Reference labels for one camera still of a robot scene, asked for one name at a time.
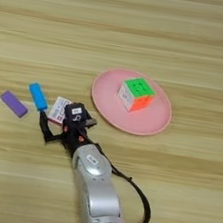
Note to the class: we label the pink white eraser box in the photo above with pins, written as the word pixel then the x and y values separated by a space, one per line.
pixel 58 109

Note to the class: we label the purple rectangular block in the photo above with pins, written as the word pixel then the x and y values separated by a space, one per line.
pixel 13 104

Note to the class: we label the multicolour puzzle cube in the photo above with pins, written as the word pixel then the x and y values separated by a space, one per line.
pixel 136 93

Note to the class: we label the pink round plate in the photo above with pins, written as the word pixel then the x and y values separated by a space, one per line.
pixel 105 96

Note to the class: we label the blue rectangular block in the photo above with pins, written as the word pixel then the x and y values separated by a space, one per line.
pixel 38 96

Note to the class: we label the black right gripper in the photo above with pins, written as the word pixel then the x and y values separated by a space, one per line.
pixel 74 135

